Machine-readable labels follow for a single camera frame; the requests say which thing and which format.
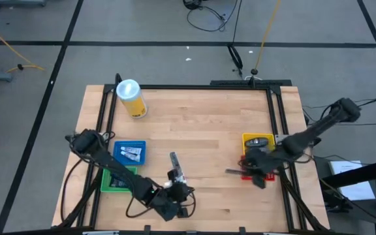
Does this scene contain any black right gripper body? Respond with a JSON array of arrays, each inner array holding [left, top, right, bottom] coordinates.
[[245, 148, 284, 176]]

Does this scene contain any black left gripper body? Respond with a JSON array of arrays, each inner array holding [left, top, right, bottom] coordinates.
[[167, 181, 196, 205]]

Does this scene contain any black deodorant stick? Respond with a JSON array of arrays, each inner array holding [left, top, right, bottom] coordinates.
[[244, 137, 270, 149]]

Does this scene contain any red plastic basket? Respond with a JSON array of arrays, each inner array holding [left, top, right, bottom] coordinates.
[[240, 155, 276, 182]]

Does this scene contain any yellow plastic basket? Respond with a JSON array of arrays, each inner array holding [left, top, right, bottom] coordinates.
[[242, 132, 276, 156]]

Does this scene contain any blue plastic basket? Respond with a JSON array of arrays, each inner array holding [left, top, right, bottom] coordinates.
[[112, 140, 148, 166]]

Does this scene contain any green plastic basket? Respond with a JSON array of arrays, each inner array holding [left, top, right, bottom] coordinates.
[[100, 165, 138, 194]]

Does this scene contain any yellow wipes canister white lid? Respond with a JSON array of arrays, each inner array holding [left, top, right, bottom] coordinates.
[[116, 78, 149, 119]]

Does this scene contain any white paper sheet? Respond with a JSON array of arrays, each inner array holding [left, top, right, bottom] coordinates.
[[329, 159, 376, 202]]

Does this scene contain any black side desk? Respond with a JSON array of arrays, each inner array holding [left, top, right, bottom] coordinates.
[[319, 155, 376, 235]]

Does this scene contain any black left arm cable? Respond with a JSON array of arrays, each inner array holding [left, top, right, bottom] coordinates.
[[125, 187, 197, 219]]

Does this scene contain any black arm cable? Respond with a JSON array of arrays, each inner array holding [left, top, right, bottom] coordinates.
[[125, 187, 197, 219], [301, 93, 376, 127]]

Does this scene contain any black aluminium table frame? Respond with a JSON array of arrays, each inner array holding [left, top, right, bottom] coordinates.
[[57, 73, 331, 234]]

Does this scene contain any black camera stand pole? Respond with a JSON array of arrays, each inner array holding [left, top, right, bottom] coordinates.
[[248, 67, 260, 89]]

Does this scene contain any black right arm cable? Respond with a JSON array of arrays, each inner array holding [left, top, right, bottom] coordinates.
[[301, 93, 376, 127]]

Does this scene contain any yellow floor cable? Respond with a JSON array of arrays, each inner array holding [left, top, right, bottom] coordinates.
[[0, 16, 46, 100], [255, 0, 282, 70]]

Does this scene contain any black floor cable bundle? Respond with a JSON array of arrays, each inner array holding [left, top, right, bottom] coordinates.
[[182, 0, 243, 33]]

